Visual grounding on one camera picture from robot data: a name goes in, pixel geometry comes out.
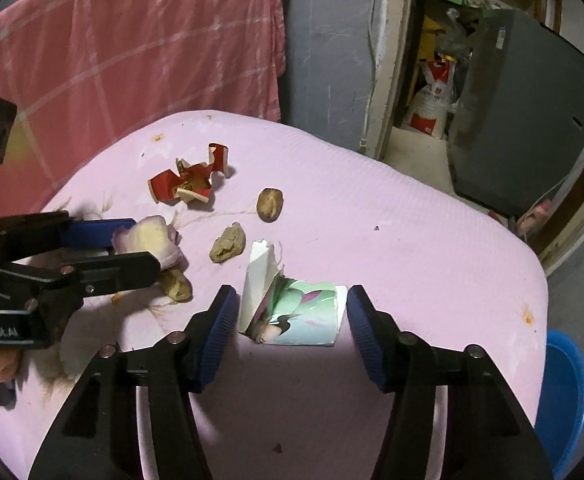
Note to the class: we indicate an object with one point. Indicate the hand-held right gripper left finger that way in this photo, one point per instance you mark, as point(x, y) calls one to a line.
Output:
point(219, 330)

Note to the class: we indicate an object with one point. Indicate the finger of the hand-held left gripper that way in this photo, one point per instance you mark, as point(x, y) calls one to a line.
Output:
point(97, 232)
point(117, 270)

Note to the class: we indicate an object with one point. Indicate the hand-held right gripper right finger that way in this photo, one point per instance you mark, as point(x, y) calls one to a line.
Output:
point(367, 340)

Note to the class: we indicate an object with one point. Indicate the pale onion peel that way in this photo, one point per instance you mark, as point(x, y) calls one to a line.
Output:
point(149, 237)

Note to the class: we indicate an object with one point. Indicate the brown peel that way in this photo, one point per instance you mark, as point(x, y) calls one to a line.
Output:
point(228, 242)
point(177, 285)
point(270, 204)

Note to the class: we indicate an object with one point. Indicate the white green paper carton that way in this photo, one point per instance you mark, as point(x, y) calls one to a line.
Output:
point(307, 310)

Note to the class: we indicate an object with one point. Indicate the red torn paper carton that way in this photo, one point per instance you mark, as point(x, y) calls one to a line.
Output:
point(164, 185)

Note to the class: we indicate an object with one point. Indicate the blue plastic bucket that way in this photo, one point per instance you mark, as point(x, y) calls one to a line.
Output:
point(562, 400)

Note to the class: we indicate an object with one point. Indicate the person's left hand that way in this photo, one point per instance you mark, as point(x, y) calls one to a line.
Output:
point(2, 365)

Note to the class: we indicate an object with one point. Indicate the pink plaid towel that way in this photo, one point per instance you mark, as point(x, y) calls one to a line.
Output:
point(147, 50)

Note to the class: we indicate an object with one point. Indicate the pink white rag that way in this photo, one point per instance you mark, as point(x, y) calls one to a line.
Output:
point(534, 220)

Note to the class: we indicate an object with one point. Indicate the red white sack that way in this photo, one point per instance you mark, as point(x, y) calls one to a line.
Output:
point(429, 105)

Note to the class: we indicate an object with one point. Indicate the grey cabinet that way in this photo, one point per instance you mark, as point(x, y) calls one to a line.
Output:
point(517, 110)

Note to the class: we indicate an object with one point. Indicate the yellow bag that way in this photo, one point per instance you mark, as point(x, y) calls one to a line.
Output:
point(428, 37)

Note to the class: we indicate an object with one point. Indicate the wooden door frame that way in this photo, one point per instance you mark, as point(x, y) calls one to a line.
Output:
point(387, 60)

